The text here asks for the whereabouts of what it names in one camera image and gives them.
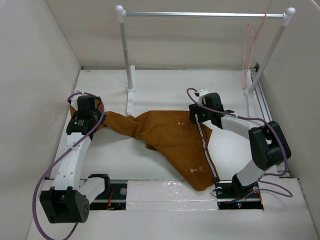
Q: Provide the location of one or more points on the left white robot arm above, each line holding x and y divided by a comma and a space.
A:
67, 201

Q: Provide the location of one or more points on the pink wire hanger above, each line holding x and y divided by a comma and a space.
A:
249, 48

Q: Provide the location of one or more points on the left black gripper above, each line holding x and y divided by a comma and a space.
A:
99, 113

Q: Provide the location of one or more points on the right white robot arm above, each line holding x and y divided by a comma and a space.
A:
268, 144

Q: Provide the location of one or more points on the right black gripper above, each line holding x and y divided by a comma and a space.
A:
193, 109

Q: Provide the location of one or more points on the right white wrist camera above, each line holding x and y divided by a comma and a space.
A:
200, 93

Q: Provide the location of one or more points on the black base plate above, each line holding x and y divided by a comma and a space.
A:
110, 197
229, 199

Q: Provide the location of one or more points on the aluminium rail right side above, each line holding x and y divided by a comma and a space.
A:
283, 167

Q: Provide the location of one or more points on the brown trousers with striped trim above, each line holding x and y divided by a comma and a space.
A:
171, 133

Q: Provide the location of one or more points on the white and silver clothes rack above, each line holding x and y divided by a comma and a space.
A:
249, 92

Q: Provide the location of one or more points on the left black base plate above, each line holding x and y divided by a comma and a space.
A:
110, 197

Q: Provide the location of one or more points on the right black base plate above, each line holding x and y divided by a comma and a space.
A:
229, 199

